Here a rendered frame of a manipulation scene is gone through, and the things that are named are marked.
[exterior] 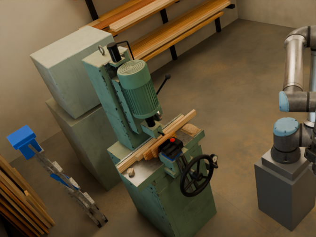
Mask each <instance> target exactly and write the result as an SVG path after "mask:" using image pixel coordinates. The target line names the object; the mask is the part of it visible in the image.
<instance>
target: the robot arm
mask: <svg viewBox="0 0 316 237"><path fill-rule="evenodd" d="M306 47H310V51H311V57H310V75H309V92H304V91H303V56H304V49H305V48H306ZM284 49H285V50H286V57H285V67H284V82H283V90H282V91H281V92H279V110H280V111H283V112H307V113H308V117H307V118H306V119H305V120H304V123H298V121H297V120H296V119H294V118H289V117H287V118H281V119H279V120H277V121H276V122H275V124H274V128H273V142H274V144H273V146H272V148H271V151H270V154H271V157H272V158H273V159H274V160H275V161H276V162H278V163H280V164H293V163H295V162H297V161H298V160H299V159H300V157H301V151H300V148H299V147H306V148H305V153H304V157H305V158H306V159H307V160H308V161H309V162H313V164H312V166H311V165H308V168H309V170H310V171H311V172H312V173H313V175H314V177H315V178H316V25H313V26H303V27H300V28H298V29H296V30H294V31H292V32H291V33H289V34H288V35H287V37H286V38H285V40H284Z"/></svg>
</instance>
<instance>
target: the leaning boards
mask: <svg viewBox="0 0 316 237"><path fill-rule="evenodd" d="M46 210H47V208H46V206H45V205H44V203H43V201H42V200H41V198H40V197H39V196H38V194H37V193H36V192H35V191H34V190H33V188H32V187H31V186H30V185H29V184H28V182H27V181H26V180H25V179H24V178H23V177H22V176H21V175H20V173H19V172H18V171H17V170H16V169H15V168H12V166H11V165H10V164H9V163H8V162H7V161H6V160H5V159H4V158H3V156H2V155H1V154H0V214H1V215H2V216H3V217H5V218H6V219H7V220H8V221H9V222H10V223H11V224H12V225H13V226H14V227H16V228H17V229H18V230H19V231H20V232H21V233H22V234H23V235H24V236H25V237H36V236H35V234H36V235H37V236H38V237H40V234H39V232H40V233H41V234H42V235H43V234H44V231H45V232H46V233H47V234H49V231H48V229H47V228H46V226H47V227H48V228H50V227H51V224H52V225H53V226H55V223H54V221H53V220H52V218H51V217H50V216H49V215H48V214H47V213H46V212H45V211H46ZM43 230H44V231H43Z"/></svg>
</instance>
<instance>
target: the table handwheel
mask: <svg viewBox="0 0 316 237"><path fill-rule="evenodd" d="M201 159H207V160H208V161H209V163H210V162H212V163H213V159H212V158H211V157H210V156H209V155H206V154H202V155H198V156H196V157H195V158H193V159H192V160H191V161H190V162H189V163H188V164H187V166H186V167H185V169H184V171H183V173H182V176H181V179H180V190H181V193H182V194H183V195H184V196H186V197H194V196H196V195H198V194H199V193H201V192H202V191H203V190H204V189H205V188H206V186H207V185H208V183H209V182H210V180H211V177H212V175H213V170H214V167H212V166H211V165H210V168H209V173H208V176H203V174H202V173H201V172H200V171H199V167H200V160H201ZM196 162H197V170H196V171H194V170H193V169H191V167H192V166H193V165H194V164H195V163H196ZM187 174H190V175H192V181H191V182H190V183H189V184H188V185H187V186H186V188H185V187H184V183H185V179H186V176H187ZM203 178H205V179H206V180H205V181H204V183H203V184H202V185H201V187H200V188H198V189H197V190H196V191H194V192H191V193H188V192H187V191H186V190H187V189H188V188H189V187H190V186H191V185H192V183H193V182H194V181H197V182H199V181H201V180H202V179H203Z"/></svg>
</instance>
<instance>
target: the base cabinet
mask: <svg viewBox="0 0 316 237"><path fill-rule="evenodd" d="M199 171H200V172H201V173H202V174H203V176H208V173H207V169H206V166H205V160H204V159H201V160H200V167H199ZM181 176H182V173H181V174H180V175H179V176H177V177H176V178H175V179H174V180H173V181H172V182H171V183H170V184H169V185H167V186H166V187H165V188H164V189H163V190H162V191H161V192H160V193H159V194H156V193H155V192H154V191H152V190H151V189H150V188H149V187H146V188H145V189H144V190H142V191H141V192H140V193H139V192H138V191H137V190H135V189H134V188H133V187H132V186H131V185H130V184H128V183H127V182H126V181H125V180H123V179H122V178H121V179H122V181H123V183H124V185H125V187H126V189H127V191H128V193H129V195H130V197H131V199H132V201H133V203H134V205H135V207H136V209H137V211H138V212H139V213H141V214H142V215H143V216H144V217H145V218H146V219H147V220H148V221H149V222H150V223H152V224H153V225H154V226H155V227H156V228H157V229H158V230H159V231H160V232H161V233H163V234H164V235H165V236H166V237H194V236H195V235H196V234H197V233H198V232H199V230H200V229H201V228H202V227H203V226H204V225H205V224H206V223H207V222H208V221H209V220H210V219H211V218H212V217H213V216H214V215H215V214H216V213H217V210H216V206H215V202H214V198H213V193H212V189H211V185H210V182H209V183H208V185H207V186H206V188H205V189H204V190H203V191H202V192H201V193H199V194H198V195H196V196H194V197H186V196H184V195H183V194H182V193H181V190H180V179H181Z"/></svg>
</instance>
